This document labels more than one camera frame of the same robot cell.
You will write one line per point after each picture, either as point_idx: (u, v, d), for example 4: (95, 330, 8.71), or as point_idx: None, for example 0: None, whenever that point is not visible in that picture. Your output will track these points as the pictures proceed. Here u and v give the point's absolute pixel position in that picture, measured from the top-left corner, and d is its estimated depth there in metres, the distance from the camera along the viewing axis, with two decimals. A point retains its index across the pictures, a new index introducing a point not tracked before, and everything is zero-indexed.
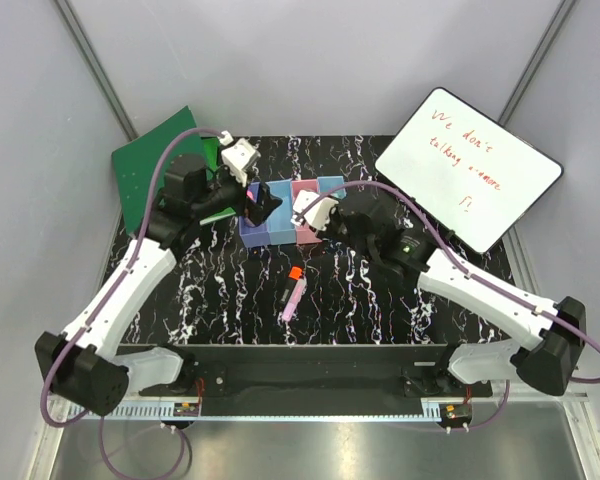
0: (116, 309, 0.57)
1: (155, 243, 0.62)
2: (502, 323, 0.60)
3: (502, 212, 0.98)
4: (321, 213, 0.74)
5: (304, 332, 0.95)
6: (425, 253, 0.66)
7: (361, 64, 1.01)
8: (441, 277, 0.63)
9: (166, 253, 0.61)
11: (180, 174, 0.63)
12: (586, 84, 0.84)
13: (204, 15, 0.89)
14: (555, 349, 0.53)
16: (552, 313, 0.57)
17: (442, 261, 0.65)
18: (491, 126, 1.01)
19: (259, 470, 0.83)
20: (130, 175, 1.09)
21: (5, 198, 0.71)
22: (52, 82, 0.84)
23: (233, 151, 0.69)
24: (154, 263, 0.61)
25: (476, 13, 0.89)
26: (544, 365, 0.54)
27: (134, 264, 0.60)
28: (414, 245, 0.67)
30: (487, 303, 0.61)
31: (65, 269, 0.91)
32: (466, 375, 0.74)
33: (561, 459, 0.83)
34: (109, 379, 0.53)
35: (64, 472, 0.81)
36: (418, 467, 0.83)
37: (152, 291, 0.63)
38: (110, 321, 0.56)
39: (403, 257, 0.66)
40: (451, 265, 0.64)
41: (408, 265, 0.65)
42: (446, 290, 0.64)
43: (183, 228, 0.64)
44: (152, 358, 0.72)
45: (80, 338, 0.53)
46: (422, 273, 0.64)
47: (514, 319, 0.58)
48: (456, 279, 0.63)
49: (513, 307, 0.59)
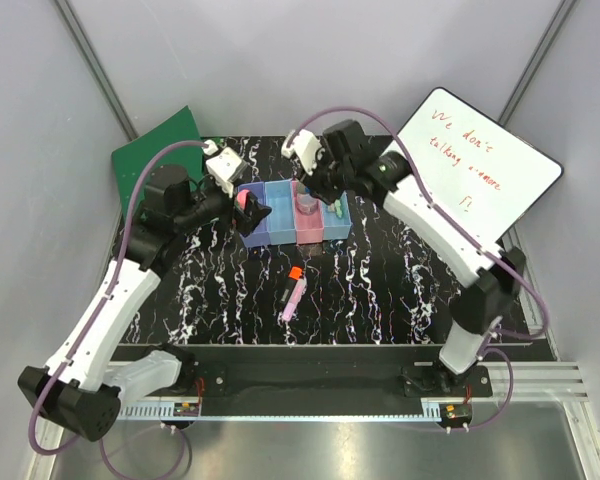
0: (99, 338, 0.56)
1: (135, 264, 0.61)
2: (450, 257, 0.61)
3: (501, 213, 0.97)
4: (310, 149, 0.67)
5: (304, 332, 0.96)
6: (399, 176, 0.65)
7: (361, 64, 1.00)
8: (405, 200, 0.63)
9: (146, 274, 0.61)
11: (161, 186, 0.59)
12: (587, 83, 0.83)
13: (204, 15, 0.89)
14: (483, 284, 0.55)
16: (496, 255, 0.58)
17: (413, 186, 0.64)
18: (491, 126, 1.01)
19: (260, 469, 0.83)
20: (130, 175, 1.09)
21: (5, 199, 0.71)
22: (52, 83, 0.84)
23: (218, 160, 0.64)
24: (135, 286, 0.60)
25: (476, 12, 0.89)
26: (475, 298, 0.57)
27: (114, 288, 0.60)
28: (391, 166, 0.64)
30: (439, 233, 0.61)
31: (65, 269, 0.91)
32: (456, 362, 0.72)
33: (561, 459, 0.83)
34: (96, 409, 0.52)
35: (64, 472, 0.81)
36: (417, 468, 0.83)
37: (138, 310, 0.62)
38: (92, 351, 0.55)
39: (377, 172, 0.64)
40: (418, 192, 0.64)
41: (379, 183, 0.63)
42: (406, 214, 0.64)
43: (165, 243, 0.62)
44: (152, 366, 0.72)
45: (63, 372, 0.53)
46: (389, 193, 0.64)
47: (458, 254, 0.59)
48: (419, 207, 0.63)
49: (461, 243, 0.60)
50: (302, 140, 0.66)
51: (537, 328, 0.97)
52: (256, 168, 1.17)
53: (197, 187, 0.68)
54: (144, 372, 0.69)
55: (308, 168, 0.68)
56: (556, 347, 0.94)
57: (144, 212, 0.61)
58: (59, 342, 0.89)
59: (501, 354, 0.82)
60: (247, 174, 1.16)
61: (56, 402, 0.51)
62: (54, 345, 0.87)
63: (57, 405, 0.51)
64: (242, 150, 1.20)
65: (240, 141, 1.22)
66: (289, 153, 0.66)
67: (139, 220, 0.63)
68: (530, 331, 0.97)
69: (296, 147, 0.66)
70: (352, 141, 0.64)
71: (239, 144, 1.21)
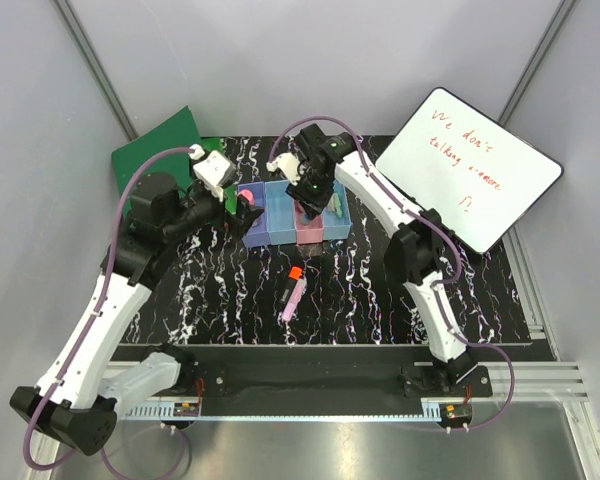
0: (89, 357, 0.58)
1: (124, 278, 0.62)
2: (380, 213, 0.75)
3: (501, 212, 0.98)
4: (293, 163, 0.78)
5: (303, 332, 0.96)
6: (347, 150, 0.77)
7: (361, 64, 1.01)
8: (347, 171, 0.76)
9: (135, 288, 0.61)
11: (148, 196, 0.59)
12: (587, 82, 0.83)
13: (203, 15, 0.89)
14: (403, 236, 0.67)
16: (416, 213, 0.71)
17: (354, 158, 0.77)
18: (491, 126, 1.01)
19: (260, 469, 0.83)
20: (130, 176, 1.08)
21: (5, 199, 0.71)
22: (52, 82, 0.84)
23: (206, 165, 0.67)
24: (124, 301, 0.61)
25: (476, 12, 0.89)
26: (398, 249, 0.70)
27: (103, 304, 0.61)
28: (340, 143, 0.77)
30: (373, 196, 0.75)
31: (66, 270, 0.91)
32: (438, 348, 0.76)
33: (561, 459, 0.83)
34: (91, 425, 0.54)
35: (64, 471, 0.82)
36: (417, 467, 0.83)
37: (129, 322, 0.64)
38: (83, 370, 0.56)
39: (327, 146, 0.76)
40: (359, 164, 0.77)
41: (330, 155, 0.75)
42: (350, 182, 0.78)
43: (155, 254, 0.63)
44: (151, 372, 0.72)
45: (54, 392, 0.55)
46: (337, 165, 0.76)
47: (385, 212, 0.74)
48: (359, 175, 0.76)
49: (388, 203, 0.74)
50: (283, 157, 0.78)
51: (537, 328, 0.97)
52: (256, 168, 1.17)
53: (186, 194, 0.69)
54: (144, 378, 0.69)
55: (293, 179, 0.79)
56: (556, 347, 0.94)
57: (132, 222, 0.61)
58: (60, 341, 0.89)
59: (501, 354, 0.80)
60: (247, 175, 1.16)
61: (49, 421, 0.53)
62: (54, 345, 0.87)
63: (51, 424, 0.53)
64: (242, 150, 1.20)
65: (240, 142, 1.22)
66: (273, 170, 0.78)
67: (127, 230, 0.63)
68: (530, 330, 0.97)
69: (279, 163, 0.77)
70: (311, 137, 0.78)
71: (239, 144, 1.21)
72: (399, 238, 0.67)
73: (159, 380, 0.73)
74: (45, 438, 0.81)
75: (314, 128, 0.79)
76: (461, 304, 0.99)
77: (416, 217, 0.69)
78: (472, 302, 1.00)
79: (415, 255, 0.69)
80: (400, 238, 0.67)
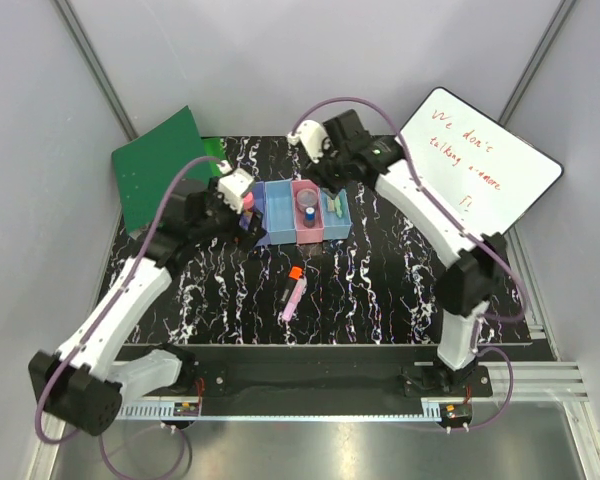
0: (110, 328, 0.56)
1: (151, 262, 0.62)
2: (433, 237, 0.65)
3: (502, 212, 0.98)
4: (315, 140, 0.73)
5: (304, 332, 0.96)
6: (392, 160, 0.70)
7: (362, 63, 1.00)
8: (395, 184, 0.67)
9: (161, 270, 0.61)
11: (182, 193, 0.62)
12: (586, 83, 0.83)
13: (203, 14, 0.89)
14: (465, 264, 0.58)
16: (478, 238, 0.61)
17: (402, 171, 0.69)
18: (491, 126, 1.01)
19: (260, 470, 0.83)
20: (130, 175, 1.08)
21: (7, 198, 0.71)
22: (52, 80, 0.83)
23: (231, 179, 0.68)
24: (149, 280, 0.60)
25: (476, 12, 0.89)
26: (454, 280, 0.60)
27: (130, 282, 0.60)
28: (384, 150, 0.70)
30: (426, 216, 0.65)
31: (67, 269, 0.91)
32: (455, 358, 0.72)
33: (562, 459, 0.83)
34: (98, 396, 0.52)
35: (65, 471, 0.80)
36: (418, 467, 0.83)
37: (148, 305, 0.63)
38: (105, 338, 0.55)
39: (370, 153, 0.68)
40: (408, 177, 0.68)
41: (374, 166, 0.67)
42: (396, 197, 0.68)
43: (177, 244, 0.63)
44: (150, 366, 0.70)
45: (75, 357, 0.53)
46: (381, 176, 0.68)
47: (441, 235, 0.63)
48: (408, 189, 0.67)
49: (445, 226, 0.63)
50: (310, 127, 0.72)
51: (537, 328, 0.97)
52: (256, 168, 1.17)
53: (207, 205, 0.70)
54: (141, 375, 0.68)
55: (313, 154, 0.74)
56: (556, 347, 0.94)
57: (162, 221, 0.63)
58: (60, 341, 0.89)
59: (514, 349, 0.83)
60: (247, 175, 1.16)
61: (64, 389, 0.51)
62: (54, 345, 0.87)
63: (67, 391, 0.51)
64: (242, 150, 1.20)
65: (240, 141, 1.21)
66: (293, 141, 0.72)
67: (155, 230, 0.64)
68: (530, 330, 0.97)
69: (301, 135, 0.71)
70: (349, 129, 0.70)
71: (239, 143, 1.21)
72: (460, 266, 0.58)
73: (162, 368, 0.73)
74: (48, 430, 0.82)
75: (352, 118, 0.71)
76: None
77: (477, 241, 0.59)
78: None
79: (474, 285, 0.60)
80: (461, 266, 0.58)
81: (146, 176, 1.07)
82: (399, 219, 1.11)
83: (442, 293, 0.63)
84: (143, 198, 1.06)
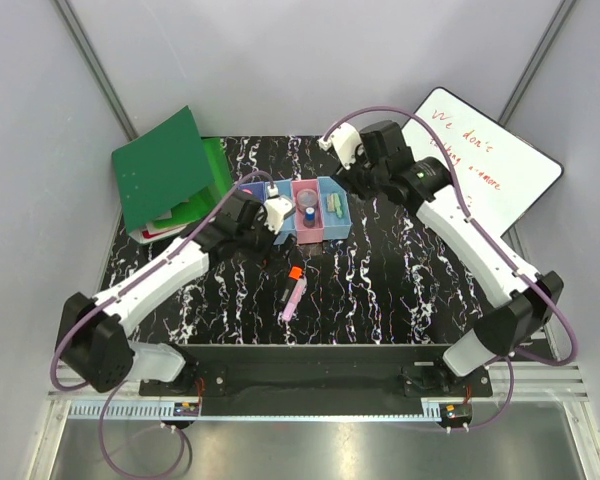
0: (146, 291, 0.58)
1: (196, 245, 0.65)
2: (482, 274, 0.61)
3: (501, 212, 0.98)
4: (347, 147, 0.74)
5: (303, 332, 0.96)
6: (438, 185, 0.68)
7: (362, 63, 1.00)
8: (441, 214, 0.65)
9: (203, 256, 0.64)
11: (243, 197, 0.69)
12: (586, 82, 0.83)
13: (203, 13, 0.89)
14: (517, 308, 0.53)
16: (532, 279, 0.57)
17: (449, 198, 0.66)
18: (491, 126, 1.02)
19: (260, 470, 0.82)
20: (130, 175, 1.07)
21: (7, 197, 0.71)
22: (52, 79, 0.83)
23: (278, 201, 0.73)
24: (191, 261, 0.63)
25: (476, 12, 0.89)
26: (503, 323, 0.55)
27: (174, 257, 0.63)
28: (428, 174, 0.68)
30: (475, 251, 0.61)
31: (67, 269, 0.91)
32: (459, 366, 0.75)
33: (562, 458, 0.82)
34: (118, 353, 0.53)
35: (64, 471, 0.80)
36: (418, 467, 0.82)
37: (178, 286, 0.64)
38: (140, 297, 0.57)
39: (412, 178, 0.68)
40: (455, 205, 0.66)
41: (415, 189, 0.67)
42: (444, 228, 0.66)
43: (222, 239, 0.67)
44: (159, 354, 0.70)
45: (109, 305, 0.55)
46: (425, 202, 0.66)
47: (492, 273, 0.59)
48: (455, 219, 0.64)
49: (497, 263, 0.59)
50: (345, 133, 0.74)
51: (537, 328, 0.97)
52: (256, 168, 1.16)
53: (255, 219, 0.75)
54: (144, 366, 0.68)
55: (345, 161, 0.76)
56: (556, 347, 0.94)
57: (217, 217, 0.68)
58: None
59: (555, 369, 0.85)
60: (247, 175, 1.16)
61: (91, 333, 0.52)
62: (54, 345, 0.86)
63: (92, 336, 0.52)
64: (242, 150, 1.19)
65: (240, 141, 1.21)
66: (326, 145, 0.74)
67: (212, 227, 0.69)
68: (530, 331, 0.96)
69: (333, 142, 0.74)
70: (390, 145, 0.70)
71: (239, 143, 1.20)
72: (510, 308, 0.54)
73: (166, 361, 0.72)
74: (49, 428, 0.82)
75: (394, 136, 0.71)
76: (461, 304, 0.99)
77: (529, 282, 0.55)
78: (472, 302, 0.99)
79: (524, 328, 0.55)
80: (512, 308, 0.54)
81: (145, 176, 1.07)
82: (399, 220, 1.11)
83: (485, 331, 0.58)
84: (143, 196, 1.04)
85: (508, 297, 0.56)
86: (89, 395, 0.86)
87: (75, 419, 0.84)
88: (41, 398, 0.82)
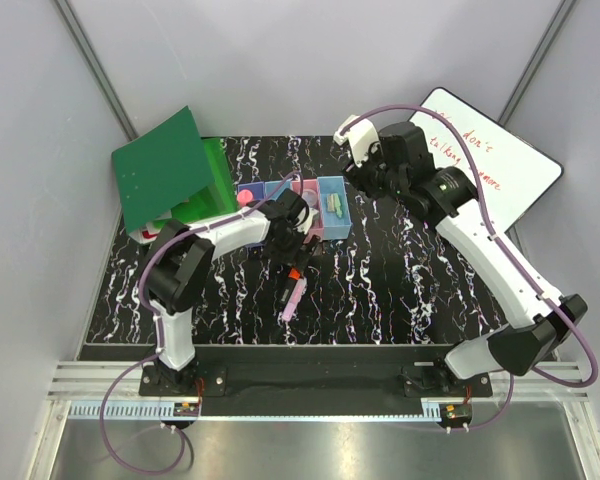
0: (225, 233, 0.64)
1: (264, 219, 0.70)
2: (503, 292, 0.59)
3: (501, 211, 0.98)
4: (362, 144, 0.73)
5: (304, 332, 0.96)
6: (462, 198, 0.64)
7: (362, 64, 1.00)
8: (464, 230, 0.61)
9: (265, 224, 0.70)
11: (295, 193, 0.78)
12: (586, 82, 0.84)
13: (203, 14, 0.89)
14: (541, 334, 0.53)
16: (557, 302, 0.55)
17: (473, 213, 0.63)
18: (491, 127, 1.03)
19: (260, 470, 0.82)
20: (130, 175, 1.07)
21: (6, 196, 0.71)
22: (52, 79, 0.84)
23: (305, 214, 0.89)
24: (258, 223, 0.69)
25: (476, 12, 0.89)
26: (525, 344, 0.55)
27: (249, 215, 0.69)
28: (452, 186, 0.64)
30: (497, 271, 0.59)
31: (68, 269, 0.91)
32: (461, 368, 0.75)
33: (562, 459, 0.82)
34: (198, 282, 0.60)
35: (64, 472, 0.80)
36: (418, 467, 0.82)
37: (239, 244, 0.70)
38: (221, 236, 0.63)
39: (435, 189, 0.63)
40: (479, 222, 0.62)
41: (438, 202, 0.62)
42: (463, 244, 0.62)
43: (278, 217, 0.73)
44: (181, 345, 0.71)
45: (200, 232, 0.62)
46: (448, 217, 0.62)
47: (514, 295, 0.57)
48: (478, 237, 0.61)
49: (520, 284, 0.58)
50: (360, 131, 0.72)
51: None
52: (256, 169, 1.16)
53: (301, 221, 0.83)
54: (171, 331, 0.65)
55: (357, 159, 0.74)
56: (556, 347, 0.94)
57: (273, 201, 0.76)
58: (60, 340, 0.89)
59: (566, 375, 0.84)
60: (247, 175, 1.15)
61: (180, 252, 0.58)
62: (53, 345, 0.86)
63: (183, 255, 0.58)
64: (242, 150, 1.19)
65: (240, 142, 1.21)
66: (341, 140, 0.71)
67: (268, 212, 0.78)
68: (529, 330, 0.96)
69: (349, 137, 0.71)
70: (412, 150, 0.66)
71: (239, 144, 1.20)
72: (533, 333, 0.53)
73: (181, 350, 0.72)
74: (49, 429, 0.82)
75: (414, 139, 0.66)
76: (461, 304, 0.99)
77: (554, 308, 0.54)
78: (472, 302, 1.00)
79: (546, 349, 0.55)
80: (536, 334, 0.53)
81: (145, 177, 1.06)
82: (399, 219, 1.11)
83: (503, 350, 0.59)
84: (143, 196, 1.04)
85: (532, 321, 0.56)
86: (89, 395, 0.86)
87: (75, 419, 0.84)
88: (41, 398, 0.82)
